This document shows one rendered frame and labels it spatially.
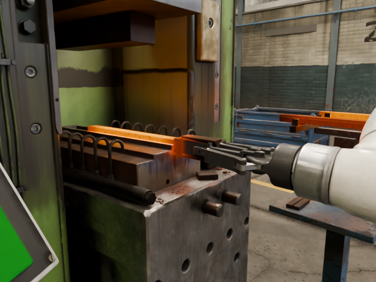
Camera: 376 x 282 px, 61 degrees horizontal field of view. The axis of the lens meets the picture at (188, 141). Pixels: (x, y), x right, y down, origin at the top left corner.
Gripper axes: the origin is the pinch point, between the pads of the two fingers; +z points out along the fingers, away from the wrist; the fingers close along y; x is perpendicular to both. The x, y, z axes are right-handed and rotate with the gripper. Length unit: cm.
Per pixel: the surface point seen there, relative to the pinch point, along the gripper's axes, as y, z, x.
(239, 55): 808, 446, 64
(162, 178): -5.5, 4.9, -6.2
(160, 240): -12.9, -1.5, -14.4
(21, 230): -39.5, -9.0, 0.6
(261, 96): 799, 363, -49
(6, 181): -39.2, -6.0, 4.5
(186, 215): -5.3, -1.4, -12.4
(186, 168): 2.3, 4.9, -5.8
